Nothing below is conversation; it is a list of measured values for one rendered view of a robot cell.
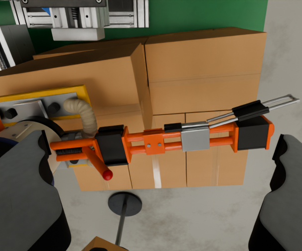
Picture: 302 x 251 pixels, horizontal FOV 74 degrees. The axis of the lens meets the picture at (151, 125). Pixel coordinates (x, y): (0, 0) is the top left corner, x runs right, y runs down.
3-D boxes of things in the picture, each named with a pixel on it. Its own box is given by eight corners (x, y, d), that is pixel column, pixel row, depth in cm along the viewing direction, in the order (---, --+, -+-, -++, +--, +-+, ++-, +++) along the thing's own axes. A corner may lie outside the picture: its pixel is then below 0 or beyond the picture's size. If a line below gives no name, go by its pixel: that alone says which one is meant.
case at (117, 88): (58, 125, 126) (19, 167, 91) (31, 60, 108) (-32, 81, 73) (152, 113, 120) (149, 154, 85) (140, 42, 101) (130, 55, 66)
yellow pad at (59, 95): (-2, 125, 68) (-14, 133, 64) (-18, 97, 63) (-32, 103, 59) (94, 113, 64) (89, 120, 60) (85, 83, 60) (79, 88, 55)
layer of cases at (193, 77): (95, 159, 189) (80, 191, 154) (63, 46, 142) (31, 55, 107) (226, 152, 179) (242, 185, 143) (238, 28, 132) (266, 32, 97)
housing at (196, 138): (181, 143, 56) (182, 153, 52) (179, 122, 53) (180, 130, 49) (206, 141, 56) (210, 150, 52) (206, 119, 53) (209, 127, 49)
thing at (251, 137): (228, 142, 55) (233, 153, 51) (228, 118, 52) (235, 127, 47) (260, 139, 54) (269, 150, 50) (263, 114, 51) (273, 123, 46)
